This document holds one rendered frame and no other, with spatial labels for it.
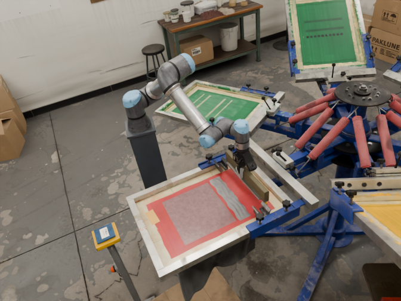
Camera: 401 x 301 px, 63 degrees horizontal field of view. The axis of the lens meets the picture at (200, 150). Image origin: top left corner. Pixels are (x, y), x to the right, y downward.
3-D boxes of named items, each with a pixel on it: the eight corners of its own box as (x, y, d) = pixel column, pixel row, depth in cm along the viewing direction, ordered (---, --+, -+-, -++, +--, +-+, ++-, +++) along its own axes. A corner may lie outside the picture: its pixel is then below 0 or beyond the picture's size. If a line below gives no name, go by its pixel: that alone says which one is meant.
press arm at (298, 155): (281, 172, 192) (281, 166, 188) (275, 166, 196) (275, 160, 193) (305, 162, 196) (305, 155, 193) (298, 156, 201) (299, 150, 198)
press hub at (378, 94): (332, 260, 251) (364, 111, 168) (298, 225, 280) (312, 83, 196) (370, 238, 262) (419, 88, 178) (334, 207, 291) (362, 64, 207)
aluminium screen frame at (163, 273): (160, 282, 151) (159, 278, 149) (127, 201, 194) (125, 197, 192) (298, 212, 172) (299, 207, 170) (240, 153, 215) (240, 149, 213)
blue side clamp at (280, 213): (250, 240, 164) (250, 231, 160) (245, 233, 168) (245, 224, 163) (299, 215, 172) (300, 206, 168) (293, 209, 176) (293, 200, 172)
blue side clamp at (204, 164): (202, 176, 205) (201, 168, 201) (199, 171, 209) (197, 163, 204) (243, 158, 213) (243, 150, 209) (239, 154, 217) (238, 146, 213)
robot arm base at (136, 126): (127, 122, 216) (123, 110, 210) (149, 117, 218) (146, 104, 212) (129, 135, 204) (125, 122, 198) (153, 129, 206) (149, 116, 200)
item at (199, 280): (189, 303, 185) (176, 260, 159) (186, 297, 188) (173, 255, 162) (258, 266, 198) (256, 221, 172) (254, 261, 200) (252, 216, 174)
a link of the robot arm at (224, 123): (208, 122, 170) (225, 129, 163) (222, 113, 176) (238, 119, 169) (210, 135, 174) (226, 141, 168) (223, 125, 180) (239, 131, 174)
